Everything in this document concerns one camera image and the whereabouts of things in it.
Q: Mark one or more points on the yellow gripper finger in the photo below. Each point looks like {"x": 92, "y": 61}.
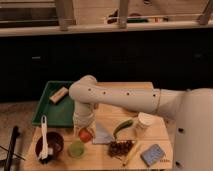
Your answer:
{"x": 92, "y": 129}

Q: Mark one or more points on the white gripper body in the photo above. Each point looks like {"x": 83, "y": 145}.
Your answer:
{"x": 83, "y": 115}

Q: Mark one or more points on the red apple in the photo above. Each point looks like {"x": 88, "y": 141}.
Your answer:
{"x": 85, "y": 135}

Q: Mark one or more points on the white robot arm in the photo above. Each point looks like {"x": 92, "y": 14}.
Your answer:
{"x": 192, "y": 111}

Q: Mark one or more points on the green plastic cup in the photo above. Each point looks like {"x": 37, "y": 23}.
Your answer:
{"x": 76, "y": 149}

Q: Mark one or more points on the white plastic cup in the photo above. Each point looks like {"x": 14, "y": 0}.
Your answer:
{"x": 144, "y": 121}

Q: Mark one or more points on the grey triangular cloth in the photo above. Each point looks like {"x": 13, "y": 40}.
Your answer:
{"x": 102, "y": 135}

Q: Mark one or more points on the green plastic tray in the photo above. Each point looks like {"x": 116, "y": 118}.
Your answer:
{"x": 59, "y": 114}

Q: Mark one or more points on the tan rectangular block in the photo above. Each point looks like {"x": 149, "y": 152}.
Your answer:
{"x": 58, "y": 95}

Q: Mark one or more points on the dark red grapes bunch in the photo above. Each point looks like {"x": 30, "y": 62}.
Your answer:
{"x": 119, "y": 148}

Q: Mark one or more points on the green chili pepper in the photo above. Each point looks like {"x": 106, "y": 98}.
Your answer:
{"x": 121, "y": 126}

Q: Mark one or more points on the dark red bowl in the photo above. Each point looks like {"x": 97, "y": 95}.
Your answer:
{"x": 55, "y": 141}

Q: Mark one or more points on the yellow banana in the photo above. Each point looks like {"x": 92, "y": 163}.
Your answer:
{"x": 131, "y": 153}

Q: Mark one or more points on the white dish brush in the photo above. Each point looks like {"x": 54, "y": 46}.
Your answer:
{"x": 46, "y": 153}

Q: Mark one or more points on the blue sponge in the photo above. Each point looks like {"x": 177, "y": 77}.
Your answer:
{"x": 152, "y": 155}

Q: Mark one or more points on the black tripod stand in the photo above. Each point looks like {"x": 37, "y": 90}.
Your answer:
{"x": 7, "y": 162}

